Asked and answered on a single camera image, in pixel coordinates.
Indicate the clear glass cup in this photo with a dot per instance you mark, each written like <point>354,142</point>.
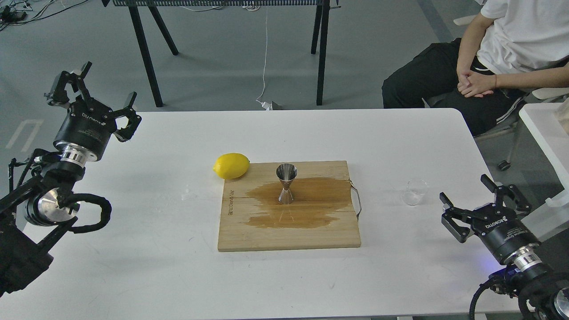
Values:
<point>414,191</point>

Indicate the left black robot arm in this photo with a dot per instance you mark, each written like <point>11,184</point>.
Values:
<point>41,205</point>

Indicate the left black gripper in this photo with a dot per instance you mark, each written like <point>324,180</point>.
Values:
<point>85,131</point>

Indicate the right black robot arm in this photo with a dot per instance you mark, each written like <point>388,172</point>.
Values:
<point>542,292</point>

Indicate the wooden cutting board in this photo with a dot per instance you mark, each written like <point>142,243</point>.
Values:
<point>322,213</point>

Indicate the seated person white shirt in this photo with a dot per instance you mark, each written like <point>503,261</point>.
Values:
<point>510,48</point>

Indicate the yellow lemon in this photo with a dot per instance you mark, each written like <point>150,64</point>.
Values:
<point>231,166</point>

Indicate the steel double jigger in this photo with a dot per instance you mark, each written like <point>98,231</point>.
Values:
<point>286,173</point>

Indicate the white side table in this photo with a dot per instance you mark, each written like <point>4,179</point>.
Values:
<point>547,140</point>

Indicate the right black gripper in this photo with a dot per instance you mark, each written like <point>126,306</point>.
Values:
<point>499,228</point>

